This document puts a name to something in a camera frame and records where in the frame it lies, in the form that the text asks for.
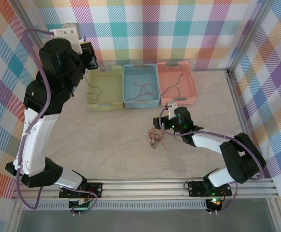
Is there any wire bundle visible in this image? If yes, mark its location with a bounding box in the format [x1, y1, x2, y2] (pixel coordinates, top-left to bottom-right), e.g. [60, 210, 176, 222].
[147, 125, 170, 151]

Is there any thin green cable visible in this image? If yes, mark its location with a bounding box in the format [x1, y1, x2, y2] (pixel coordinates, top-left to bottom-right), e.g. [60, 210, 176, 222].
[82, 70, 102, 104]

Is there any green plastic basket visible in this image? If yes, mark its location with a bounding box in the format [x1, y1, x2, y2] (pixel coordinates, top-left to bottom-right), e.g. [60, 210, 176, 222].
[86, 65, 124, 112]

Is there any blue plastic basket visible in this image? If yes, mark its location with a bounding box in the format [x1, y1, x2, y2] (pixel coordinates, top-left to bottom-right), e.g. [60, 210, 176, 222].
[122, 63, 161, 109]

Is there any pink plastic basket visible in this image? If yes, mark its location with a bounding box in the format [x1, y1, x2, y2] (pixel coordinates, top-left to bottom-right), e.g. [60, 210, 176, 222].
[155, 61, 198, 107]

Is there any controller circuit board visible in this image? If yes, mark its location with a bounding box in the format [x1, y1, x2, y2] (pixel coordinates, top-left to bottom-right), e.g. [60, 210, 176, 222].
[69, 198, 92, 211]
[207, 197, 223, 211]

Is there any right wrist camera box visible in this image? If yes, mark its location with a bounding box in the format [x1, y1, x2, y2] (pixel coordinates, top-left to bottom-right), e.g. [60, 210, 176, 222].
[167, 103, 179, 120]

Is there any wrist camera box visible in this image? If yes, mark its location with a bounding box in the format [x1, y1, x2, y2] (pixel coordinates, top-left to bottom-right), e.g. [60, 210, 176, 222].
[167, 103, 179, 120]
[50, 22, 83, 54]

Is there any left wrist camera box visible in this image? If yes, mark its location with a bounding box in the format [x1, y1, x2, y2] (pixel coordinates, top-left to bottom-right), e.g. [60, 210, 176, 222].
[50, 22, 83, 54]

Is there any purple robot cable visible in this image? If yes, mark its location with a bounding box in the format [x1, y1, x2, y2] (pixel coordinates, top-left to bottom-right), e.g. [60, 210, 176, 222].
[159, 105, 264, 215]
[15, 28, 99, 215]

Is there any aluminium side rail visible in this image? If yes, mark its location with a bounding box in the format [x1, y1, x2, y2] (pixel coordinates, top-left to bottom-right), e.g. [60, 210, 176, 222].
[226, 69, 270, 181]

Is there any aluminium frame post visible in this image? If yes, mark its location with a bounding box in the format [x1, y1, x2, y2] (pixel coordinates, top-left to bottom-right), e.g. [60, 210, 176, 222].
[227, 0, 271, 73]
[14, 0, 59, 73]

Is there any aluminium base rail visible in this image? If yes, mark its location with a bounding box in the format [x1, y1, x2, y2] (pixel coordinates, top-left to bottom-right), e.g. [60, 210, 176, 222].
[11, 177, 280, 201]

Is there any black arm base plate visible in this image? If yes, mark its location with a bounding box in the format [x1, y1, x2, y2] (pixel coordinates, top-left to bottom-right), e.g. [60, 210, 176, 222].
[187, 180, 233, 198]
[59, 182, 103, 199]

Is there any grey slotted cable duct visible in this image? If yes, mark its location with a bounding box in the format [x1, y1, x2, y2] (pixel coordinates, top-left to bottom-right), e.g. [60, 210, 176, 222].
[24, 202, 208, 210]

